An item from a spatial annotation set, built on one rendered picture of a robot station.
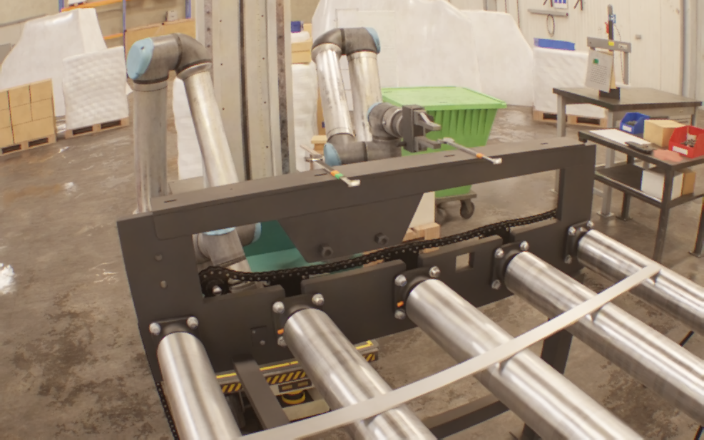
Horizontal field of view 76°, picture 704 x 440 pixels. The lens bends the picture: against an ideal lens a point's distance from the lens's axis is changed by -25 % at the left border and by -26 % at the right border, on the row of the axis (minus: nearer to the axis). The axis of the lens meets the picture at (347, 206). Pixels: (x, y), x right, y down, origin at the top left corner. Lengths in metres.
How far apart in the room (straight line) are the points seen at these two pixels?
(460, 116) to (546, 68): 4.23
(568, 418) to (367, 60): 1.59
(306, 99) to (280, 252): 2.55
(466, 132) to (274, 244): 2.10
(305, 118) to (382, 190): 3.33
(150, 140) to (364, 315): 0.78
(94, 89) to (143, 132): 7.51
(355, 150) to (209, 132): 0.46
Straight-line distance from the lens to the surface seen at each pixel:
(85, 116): 9.24
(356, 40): 2.20
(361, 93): 2.12
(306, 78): 4.54
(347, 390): 1.02
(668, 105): 5.03
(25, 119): 9.19
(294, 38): 4.57
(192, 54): 1.67
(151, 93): 1.64
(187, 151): 4.78
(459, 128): 3.91
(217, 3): 1.98
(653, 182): 3.61
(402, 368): 2.62
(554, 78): 7.95
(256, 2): 2.06
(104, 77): 9.14
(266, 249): 2.14
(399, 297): 1.41
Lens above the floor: 1.54
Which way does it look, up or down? 20 degrees down
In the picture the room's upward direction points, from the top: 2 degrees counter-clockwise
